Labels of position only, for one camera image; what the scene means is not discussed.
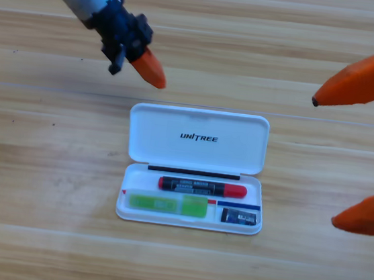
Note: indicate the white Unitree pencil case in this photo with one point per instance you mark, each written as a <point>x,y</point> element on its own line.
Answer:
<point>196,148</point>

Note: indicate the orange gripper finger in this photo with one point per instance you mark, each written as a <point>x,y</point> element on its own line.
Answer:
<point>371,216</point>
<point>369,79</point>

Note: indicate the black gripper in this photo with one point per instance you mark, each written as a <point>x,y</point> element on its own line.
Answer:
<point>125,31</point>

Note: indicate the red black marker pen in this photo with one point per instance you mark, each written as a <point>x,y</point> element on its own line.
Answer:
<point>235,191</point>

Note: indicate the dark blue eraser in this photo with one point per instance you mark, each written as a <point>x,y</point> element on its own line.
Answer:
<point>238,217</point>

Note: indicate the green highlighter pen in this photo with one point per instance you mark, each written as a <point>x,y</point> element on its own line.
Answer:
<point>193,206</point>

